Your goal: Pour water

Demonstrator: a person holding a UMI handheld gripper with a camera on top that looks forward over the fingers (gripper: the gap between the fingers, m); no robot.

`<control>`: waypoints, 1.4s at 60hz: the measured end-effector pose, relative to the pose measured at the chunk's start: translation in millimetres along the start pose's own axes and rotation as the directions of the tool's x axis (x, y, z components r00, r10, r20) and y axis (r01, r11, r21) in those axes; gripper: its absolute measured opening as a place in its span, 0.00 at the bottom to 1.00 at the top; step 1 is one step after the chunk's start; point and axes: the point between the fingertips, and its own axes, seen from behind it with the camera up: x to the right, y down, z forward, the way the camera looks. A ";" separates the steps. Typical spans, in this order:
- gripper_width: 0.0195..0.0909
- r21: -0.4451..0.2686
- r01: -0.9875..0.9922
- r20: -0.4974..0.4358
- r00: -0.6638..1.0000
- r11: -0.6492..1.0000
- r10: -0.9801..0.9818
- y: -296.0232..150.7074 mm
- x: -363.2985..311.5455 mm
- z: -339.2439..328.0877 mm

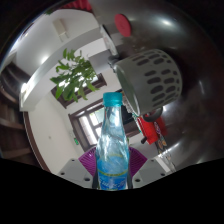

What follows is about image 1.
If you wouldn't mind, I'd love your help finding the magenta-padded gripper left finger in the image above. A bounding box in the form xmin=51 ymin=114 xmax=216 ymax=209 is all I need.
xmin=57 ymin=147 xmax=98 ymax=190

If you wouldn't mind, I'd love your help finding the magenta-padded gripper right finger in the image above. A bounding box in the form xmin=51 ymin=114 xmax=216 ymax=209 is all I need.
xmin=128 ymin=146 xmax=168 ymax=189

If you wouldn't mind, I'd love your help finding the clear bottle with blue cap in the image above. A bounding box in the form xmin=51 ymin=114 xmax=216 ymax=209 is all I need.
xmin=95 ymin=92 xmax=131 ymax=191

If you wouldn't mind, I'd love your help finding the red plastic basket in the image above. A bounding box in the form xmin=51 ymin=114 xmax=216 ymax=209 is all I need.
xmin=136 ymin=113 xmax=169 ymax=145

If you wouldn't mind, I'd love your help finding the dark wooden double door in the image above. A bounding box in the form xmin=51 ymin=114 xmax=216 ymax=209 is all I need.
xmin=68 ymin=96 xmax=141 ymax=151

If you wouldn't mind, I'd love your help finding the dark-framed window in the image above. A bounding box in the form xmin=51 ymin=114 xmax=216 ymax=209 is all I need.
xmin=50 ymin=73 xmax=108 ymax=109

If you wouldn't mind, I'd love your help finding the leafy plant in white pot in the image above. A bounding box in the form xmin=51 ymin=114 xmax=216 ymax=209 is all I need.
xmin=49 ymin=48 xmax=116 ymax=103

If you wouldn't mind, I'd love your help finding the white wall unit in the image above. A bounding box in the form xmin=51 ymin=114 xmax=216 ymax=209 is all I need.
xmin=53 ymin=18 xmax=69 ymax=43

